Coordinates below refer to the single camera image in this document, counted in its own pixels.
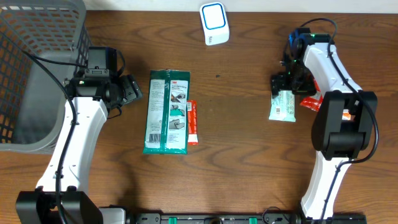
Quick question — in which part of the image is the dark green package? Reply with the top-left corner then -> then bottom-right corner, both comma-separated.
143,70 -> 190,154

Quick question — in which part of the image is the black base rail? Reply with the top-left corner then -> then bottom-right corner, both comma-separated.
99,212 -> 368,224

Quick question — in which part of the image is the red snack bag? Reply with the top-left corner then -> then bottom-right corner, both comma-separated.
300,80 -> 323,112

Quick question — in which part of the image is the grey plastic mesh basket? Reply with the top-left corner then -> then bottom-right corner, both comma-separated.
1,0 -> 92,154

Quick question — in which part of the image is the small orange white box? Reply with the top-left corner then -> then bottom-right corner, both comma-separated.
342,112 -> 351,121

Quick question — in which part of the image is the red stick sachet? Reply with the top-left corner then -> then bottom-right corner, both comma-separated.
187,100 -> 198,146

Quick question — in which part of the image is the white barcode scanner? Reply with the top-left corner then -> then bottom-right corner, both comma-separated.
199,2 -> 230,46

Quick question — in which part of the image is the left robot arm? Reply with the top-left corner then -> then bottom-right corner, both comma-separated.
16,47 -> 142,223

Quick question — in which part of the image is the light green wipes pack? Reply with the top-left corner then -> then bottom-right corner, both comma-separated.
269,90 -> 296,123

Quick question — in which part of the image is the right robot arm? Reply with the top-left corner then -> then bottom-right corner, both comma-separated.
271,27 -> 379,223

